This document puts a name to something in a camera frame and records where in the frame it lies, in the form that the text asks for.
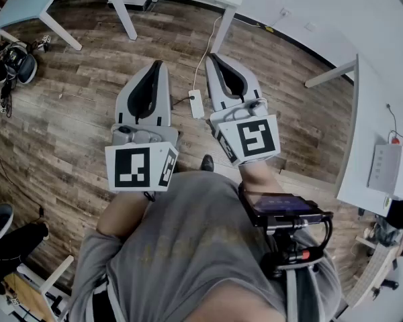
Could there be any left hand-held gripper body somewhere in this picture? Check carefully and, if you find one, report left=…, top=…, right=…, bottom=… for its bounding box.
left=104, top=124, right=180, bottom=193

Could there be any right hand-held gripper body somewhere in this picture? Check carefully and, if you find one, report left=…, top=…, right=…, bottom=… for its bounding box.
left=208, top=97, right=281, bottom=166

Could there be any person's left forearm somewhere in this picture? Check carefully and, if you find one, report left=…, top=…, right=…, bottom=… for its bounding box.
left=96, top=189, right=152, bottom=239

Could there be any person's right forearm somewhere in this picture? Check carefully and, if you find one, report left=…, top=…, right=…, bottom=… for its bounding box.
left=238, top=159, right=285, bottom=196

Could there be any white power strip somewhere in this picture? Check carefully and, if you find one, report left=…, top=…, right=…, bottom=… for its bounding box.
left=187, top=89, right=206, bottom=119

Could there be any person's black shoe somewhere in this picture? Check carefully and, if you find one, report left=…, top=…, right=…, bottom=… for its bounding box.
left=200, top=154, right=215, bottom=173

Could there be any black chest-mounted phone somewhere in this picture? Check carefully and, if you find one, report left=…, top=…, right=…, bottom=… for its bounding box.
left=238, top=182, right=333, bottom=227

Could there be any unused hand-held gripper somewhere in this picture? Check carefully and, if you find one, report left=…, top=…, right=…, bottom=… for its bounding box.
left=36, top=34, right=53, bottom=53

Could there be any person's grey t-shirt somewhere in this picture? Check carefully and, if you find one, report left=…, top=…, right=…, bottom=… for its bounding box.
left=69, top=171, right=343, bottom=322

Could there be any light blue table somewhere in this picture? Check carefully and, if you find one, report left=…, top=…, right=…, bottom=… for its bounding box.
left=0, top=0, right=83, bottom=52

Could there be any person's head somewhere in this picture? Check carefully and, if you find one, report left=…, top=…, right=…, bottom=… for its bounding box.
left=201, top=280, right=286, bottom=322

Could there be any wooden chair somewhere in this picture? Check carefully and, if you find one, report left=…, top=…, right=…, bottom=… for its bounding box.
left=344, top=229, right=403, bottom=310

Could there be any black chest mount rig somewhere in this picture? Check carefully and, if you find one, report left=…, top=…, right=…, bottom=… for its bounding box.
left=260, top=213, right=335, bottom=280

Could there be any grey harness strap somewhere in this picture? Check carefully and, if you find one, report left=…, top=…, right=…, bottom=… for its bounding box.
left=286, top=268, right=300, bottom=322

